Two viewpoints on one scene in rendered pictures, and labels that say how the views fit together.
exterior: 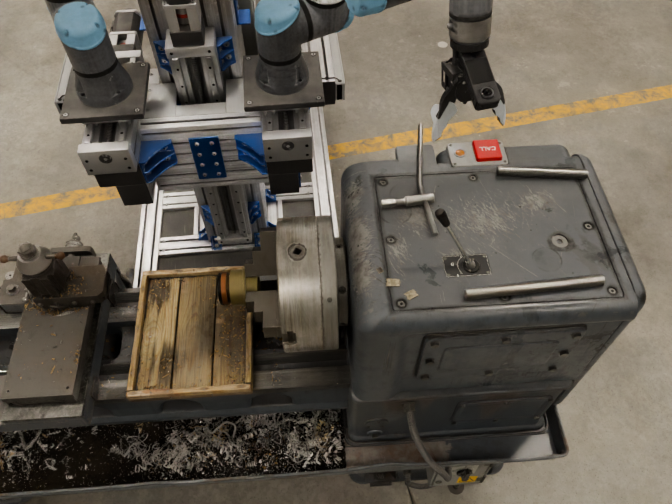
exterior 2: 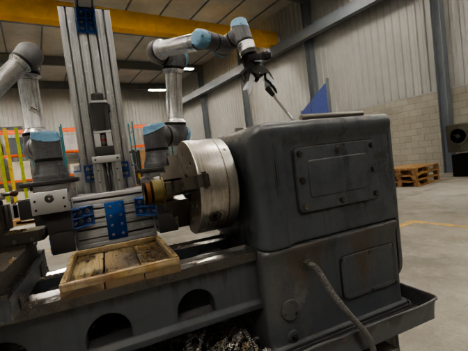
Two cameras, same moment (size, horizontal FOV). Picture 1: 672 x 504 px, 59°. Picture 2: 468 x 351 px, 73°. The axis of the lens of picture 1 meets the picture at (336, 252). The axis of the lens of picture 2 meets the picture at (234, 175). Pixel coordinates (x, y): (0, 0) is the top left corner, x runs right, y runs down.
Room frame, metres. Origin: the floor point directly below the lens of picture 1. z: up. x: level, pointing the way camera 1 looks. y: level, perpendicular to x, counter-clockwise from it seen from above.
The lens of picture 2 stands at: (-0.33, 0.31, 1.16)
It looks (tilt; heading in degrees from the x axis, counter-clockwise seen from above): 3 degrees down; 342
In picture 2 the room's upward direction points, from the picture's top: 7 degrees counter-clockwise
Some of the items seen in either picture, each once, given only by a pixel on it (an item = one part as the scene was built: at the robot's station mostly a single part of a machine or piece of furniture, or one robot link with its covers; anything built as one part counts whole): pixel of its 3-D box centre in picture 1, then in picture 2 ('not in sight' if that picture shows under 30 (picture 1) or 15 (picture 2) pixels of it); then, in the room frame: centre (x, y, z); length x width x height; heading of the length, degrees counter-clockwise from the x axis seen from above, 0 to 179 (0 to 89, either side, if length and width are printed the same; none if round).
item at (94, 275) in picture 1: (66, 288); (7, 242); (0.78, 0.68, 0.99); 0.20 x 0.10 x 0.05; 94
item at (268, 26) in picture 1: (280, 25); (155, 135); (1.38, 0.15, 1.33); 0.13 x 0.12 x 0.14; 120
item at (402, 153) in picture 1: (415, 161); not in sight; (0.98, -0.19, 1.24); 0.09 x 0.08 x 0.03; 94
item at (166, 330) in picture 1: (194, 329); (120, 260); (0.72, 0.37, 0.89); 0.36 x 0.30 x 0.04; 4
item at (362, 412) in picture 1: (433, 375); (313, 328); (0.79, -0.32, 0.43); 0.60 x 0.48 x 0.86; 94
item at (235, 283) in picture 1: (239, 287); (157, 191); (0.73, 0.23, 1.08); 0.09 x 0.09 x 0.09; 4
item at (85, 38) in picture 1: (84, 36); (46, 144); (1.34, 0.65, 1.33); 0.13 x 0.12 x 0.14; 27
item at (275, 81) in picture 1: (281, 63); (157, 157); (1.38, 0.15, 1.21); 0.15 x 0.15 x 0.10
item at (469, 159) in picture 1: (475, 160); not in sight; (0.99, -0.33, 1.23); 0.13 x 0.08 x 0.05; 94
